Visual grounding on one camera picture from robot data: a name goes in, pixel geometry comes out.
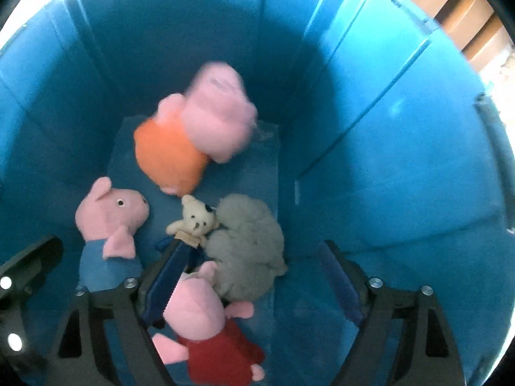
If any blue plastic storage crate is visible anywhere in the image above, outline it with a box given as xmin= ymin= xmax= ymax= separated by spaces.
xmin=1 ymin=0 xmax=514 ymax=385

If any pig plush orange dress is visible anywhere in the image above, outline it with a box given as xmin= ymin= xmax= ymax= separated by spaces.
xmin=134 ymin=62 xmax=258 ymax=197

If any pig plush blue shirt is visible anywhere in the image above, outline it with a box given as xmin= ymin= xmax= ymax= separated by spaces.
xmin=75 ymin=176 xmax=150 ymax=292

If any pig plush red dress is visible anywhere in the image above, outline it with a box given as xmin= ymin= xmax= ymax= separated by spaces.
xmin=152 ymin=261 xmax=265 ymax=386

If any small white bear blue dress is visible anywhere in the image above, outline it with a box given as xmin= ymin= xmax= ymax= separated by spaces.
xmin=165 ymin=194 xmax=219 ymax=272

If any grey fluffy plush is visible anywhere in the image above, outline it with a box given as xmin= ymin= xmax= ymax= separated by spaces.
xmin=204 ymin=193 xmax=287 ymax=301

